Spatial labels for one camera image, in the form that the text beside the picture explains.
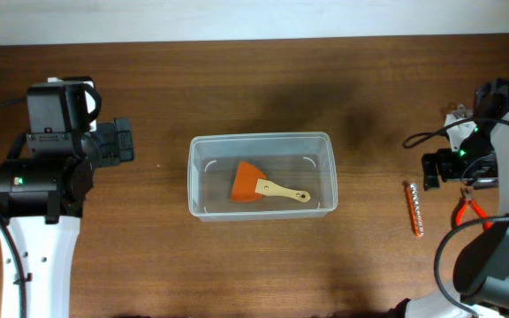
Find orange scraper with wooden handle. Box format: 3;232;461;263
230;161;311;203

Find clear plastic container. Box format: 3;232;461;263
187;132;338;222

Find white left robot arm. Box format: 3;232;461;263
0;77;135;317

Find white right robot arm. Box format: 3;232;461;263
395;78;509;317

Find clear pack of coloured pieces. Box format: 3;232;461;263
447;102;472;120

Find red handled pliers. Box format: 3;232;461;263
451;187;489;228

